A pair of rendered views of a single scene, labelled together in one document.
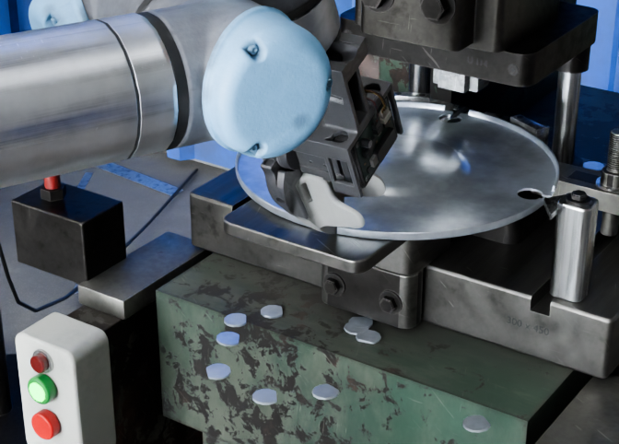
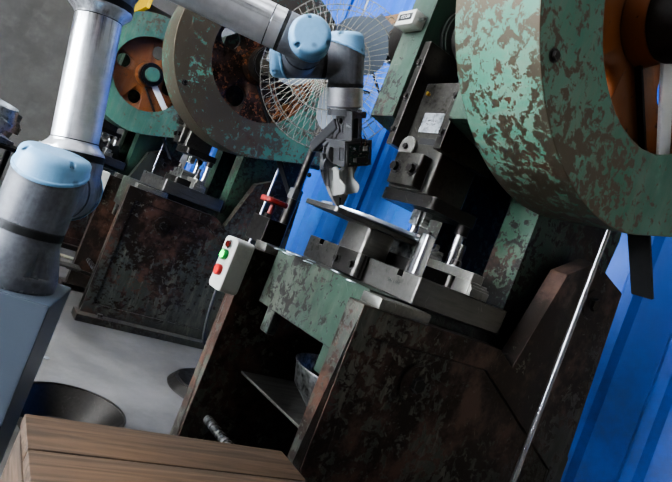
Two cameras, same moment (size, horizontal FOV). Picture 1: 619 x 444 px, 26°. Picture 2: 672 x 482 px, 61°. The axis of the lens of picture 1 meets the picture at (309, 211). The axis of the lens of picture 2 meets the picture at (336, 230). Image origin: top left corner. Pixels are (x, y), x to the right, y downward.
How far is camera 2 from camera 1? 79 cm
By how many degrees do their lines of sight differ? 34
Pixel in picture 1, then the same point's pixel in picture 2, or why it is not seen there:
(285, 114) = (310, 39)
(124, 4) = not seen: hidden behind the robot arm
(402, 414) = (332, 291)
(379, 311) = (346, 268)
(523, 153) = not seen: hidden behind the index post
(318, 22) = (351, 94)
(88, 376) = (240, 255)
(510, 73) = (428, 203)
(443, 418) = (344, 291)
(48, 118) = (246, 1)
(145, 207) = not seen: hidden behind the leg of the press
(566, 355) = (401, 293)
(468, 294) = (379, 268)
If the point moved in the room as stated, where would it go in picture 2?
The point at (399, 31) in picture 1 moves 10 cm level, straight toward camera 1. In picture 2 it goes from (397, 179) to (384, 168)
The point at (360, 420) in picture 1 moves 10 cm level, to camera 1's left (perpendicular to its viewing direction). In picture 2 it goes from (318, 295) to (280, 279)
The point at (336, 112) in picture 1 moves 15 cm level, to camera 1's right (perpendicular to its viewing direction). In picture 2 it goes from (347, 132) to (415, 153)
